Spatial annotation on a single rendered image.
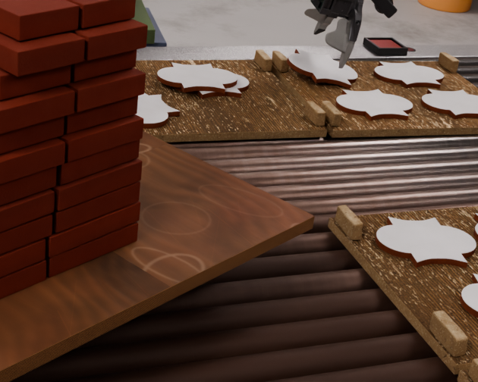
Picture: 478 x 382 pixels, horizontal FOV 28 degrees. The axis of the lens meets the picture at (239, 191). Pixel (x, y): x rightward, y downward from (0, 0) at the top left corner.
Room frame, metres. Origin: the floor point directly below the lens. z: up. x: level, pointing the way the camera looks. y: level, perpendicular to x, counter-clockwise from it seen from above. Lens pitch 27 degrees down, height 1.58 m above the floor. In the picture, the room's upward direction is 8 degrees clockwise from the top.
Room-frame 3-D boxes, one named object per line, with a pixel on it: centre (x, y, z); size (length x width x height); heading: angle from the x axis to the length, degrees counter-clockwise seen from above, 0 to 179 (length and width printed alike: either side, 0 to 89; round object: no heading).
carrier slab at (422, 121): (1.79, -0.28, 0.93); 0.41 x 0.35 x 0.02; 111
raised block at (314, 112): (1.59, -0.12, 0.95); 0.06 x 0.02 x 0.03; 22
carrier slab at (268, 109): (1.64, 0.12, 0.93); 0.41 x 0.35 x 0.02; 112
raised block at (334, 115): (1.59, -0.15, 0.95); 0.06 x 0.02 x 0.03; 21
